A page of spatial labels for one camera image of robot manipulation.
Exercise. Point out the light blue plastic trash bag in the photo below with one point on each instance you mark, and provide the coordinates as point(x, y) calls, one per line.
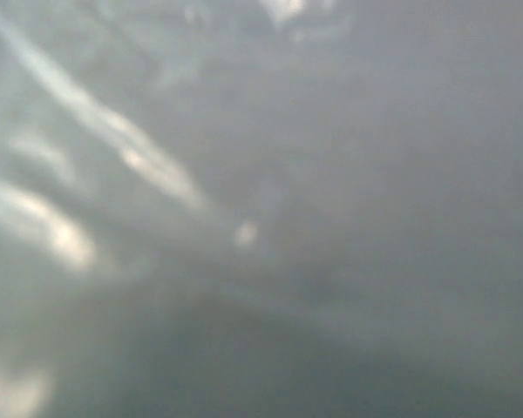
point(261, 208)

